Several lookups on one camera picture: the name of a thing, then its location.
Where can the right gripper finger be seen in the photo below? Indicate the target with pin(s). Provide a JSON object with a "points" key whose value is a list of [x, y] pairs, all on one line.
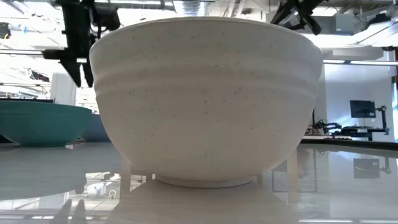
{"points": [[283, 12]]}

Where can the black desk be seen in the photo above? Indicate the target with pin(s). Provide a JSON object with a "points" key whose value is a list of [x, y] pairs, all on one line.
{"points": [[363, 130]]}

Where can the blue-grey bowl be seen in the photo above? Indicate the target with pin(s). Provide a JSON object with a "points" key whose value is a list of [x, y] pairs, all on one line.
{"points": [[94, 130]]}

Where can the black bench equipment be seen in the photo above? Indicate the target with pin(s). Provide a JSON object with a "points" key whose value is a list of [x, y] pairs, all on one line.
{"points": [[326, 126]]}

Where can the white panel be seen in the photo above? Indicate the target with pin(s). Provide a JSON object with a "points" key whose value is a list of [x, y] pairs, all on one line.
{"points": [[63, 93]]}

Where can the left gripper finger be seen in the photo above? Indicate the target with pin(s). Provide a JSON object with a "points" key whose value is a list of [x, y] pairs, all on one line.
{"points": [[88, 73], [73, 73]]}

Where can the ribbed ceiling duct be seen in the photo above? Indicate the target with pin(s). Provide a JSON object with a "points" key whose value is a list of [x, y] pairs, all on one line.
{"points": [[192, 7]]}

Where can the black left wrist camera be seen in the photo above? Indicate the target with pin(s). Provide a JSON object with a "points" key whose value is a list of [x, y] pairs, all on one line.
{"points": [[107, 17]]}

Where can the teal bowl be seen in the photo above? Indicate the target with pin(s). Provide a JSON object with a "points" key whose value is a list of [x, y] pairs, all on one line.
{"points": [[40, 124]]}

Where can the large white speckled bowl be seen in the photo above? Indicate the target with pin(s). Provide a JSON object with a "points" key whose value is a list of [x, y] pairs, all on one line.
{"points": [[205, 102]]}

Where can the black monitor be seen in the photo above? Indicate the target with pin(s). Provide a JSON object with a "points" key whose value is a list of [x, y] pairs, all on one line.
{"points": [[362, 109]]}

